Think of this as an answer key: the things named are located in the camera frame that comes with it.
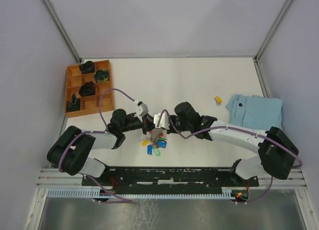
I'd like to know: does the white cable duct rail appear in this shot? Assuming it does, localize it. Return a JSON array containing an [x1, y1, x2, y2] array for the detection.
[[47, 187, 240, 200]]

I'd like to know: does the bunch of coloured key tags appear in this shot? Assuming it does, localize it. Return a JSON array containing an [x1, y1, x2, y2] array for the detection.
[[140, 133, 167, 157]]

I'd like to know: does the dark green rolled sock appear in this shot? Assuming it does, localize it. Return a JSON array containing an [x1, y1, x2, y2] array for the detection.
[[66, 93, 81, 113]]

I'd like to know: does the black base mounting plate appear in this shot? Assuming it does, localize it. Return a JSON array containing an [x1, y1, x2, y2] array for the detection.
[[96, 167, 259, 195]]

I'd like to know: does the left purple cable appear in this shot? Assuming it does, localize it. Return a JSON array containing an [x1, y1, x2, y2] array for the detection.
[[58, 88, 140, 205]]

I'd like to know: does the orange wooden compartment tray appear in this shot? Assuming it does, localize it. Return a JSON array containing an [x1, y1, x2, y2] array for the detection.
[[65, 60, 115, 117]]

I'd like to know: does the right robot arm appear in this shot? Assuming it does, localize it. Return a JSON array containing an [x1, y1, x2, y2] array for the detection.
[[160, 102, 302, 186]]

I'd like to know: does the green black rolled sock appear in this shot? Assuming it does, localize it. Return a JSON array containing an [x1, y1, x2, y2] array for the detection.
[[94, 69, 110, 83]]

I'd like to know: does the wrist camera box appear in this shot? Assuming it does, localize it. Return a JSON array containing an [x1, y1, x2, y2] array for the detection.
[[153, 113, 169, 130], [134, 100, 149, 117]]

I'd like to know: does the yellow key tag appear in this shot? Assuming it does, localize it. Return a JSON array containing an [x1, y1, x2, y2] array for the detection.
[[214, 96, 222, 106]]

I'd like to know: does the black red rolled sock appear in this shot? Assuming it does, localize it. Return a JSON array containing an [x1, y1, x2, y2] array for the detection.
[[79, 81, 96, 97]]

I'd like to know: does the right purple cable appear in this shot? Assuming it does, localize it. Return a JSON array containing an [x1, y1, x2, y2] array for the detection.
[[158, 109, 303, 205]]

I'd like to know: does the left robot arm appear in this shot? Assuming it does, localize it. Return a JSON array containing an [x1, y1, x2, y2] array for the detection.
[[47, 109, 155, 185]]

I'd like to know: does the black rolled sock top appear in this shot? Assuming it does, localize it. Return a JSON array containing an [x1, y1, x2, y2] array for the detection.
[[79, 61, 95, 75]]

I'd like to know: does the light blue folded cloth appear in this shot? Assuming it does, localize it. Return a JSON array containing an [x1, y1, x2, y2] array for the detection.
[[226, 94, 283, 130]]

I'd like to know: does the purple cable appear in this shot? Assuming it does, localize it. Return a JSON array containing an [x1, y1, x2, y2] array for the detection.
[[58, 88, 140, 205], [158, 109, 303, 205]]

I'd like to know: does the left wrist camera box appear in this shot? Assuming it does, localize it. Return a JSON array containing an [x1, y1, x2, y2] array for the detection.
[[134, 100, 149, 117]]

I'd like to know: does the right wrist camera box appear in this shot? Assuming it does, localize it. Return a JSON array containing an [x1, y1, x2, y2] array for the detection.
[[153, 113, 169, 130]]

